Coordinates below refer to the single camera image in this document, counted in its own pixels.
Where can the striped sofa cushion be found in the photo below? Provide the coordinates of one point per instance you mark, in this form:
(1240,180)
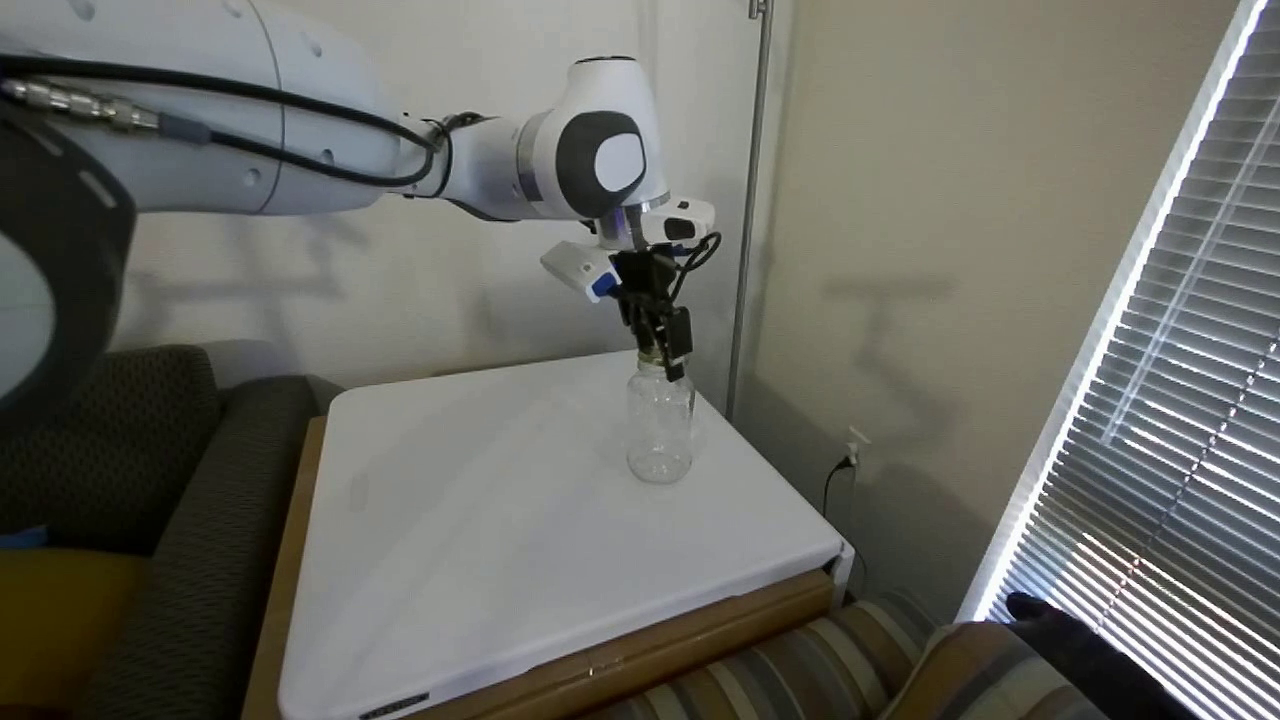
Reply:
(981,682)

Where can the dark grey sofa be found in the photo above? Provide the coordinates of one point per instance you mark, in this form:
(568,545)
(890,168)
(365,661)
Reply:
(200,532)

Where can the striped sofa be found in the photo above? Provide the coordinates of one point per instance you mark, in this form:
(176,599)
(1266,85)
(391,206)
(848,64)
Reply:
(786,673)

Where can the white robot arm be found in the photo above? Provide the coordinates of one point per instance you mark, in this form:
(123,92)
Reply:
(267,123)

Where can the clear glass jar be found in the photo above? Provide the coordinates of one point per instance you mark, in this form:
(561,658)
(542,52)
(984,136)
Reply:
(663,433)

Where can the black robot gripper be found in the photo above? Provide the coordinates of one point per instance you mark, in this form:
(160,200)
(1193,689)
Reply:
(646,281)

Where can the blue item on sofa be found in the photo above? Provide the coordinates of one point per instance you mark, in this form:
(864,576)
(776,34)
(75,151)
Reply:
(22,536)

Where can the yellow cushion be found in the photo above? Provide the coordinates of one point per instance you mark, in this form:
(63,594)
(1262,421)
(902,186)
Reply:
(63,626)

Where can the white window blinds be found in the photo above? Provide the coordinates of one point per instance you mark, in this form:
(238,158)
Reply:
(1186,400)

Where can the white wall outlet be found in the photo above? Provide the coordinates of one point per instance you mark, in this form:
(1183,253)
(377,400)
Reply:
(855,447)

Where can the thin metal wall pole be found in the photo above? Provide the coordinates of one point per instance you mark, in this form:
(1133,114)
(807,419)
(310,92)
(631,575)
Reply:
(751,134)

